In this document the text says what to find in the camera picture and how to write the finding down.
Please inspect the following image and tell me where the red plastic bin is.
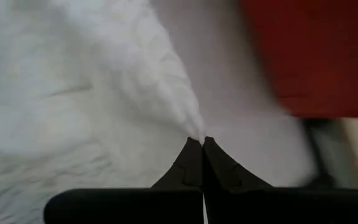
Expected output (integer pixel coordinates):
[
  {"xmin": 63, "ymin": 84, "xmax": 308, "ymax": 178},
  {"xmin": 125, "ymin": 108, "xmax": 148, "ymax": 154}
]
[{"xmin": 239, "ymin": 0, "xmax": 358, "ymax": 119}]

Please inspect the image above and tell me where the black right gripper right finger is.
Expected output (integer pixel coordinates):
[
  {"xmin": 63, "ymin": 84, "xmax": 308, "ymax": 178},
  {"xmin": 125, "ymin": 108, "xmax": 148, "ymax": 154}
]
[{"xmin": 203, "ymin": 136, "xmax": 358, "ymax": 224}]

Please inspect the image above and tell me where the white lace garment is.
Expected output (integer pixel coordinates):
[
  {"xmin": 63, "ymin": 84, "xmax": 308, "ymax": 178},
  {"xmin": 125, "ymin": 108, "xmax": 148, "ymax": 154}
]
[{"xmin": 0, "ymin": 0, "xmax": 207, "ymax": 224}]

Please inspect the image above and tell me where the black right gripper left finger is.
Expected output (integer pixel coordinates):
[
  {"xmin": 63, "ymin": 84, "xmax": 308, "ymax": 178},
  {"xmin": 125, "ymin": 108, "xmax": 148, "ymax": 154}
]
[{"xmin": 44, "ymin": 136, "xmax": 204, "ymax": 224}]

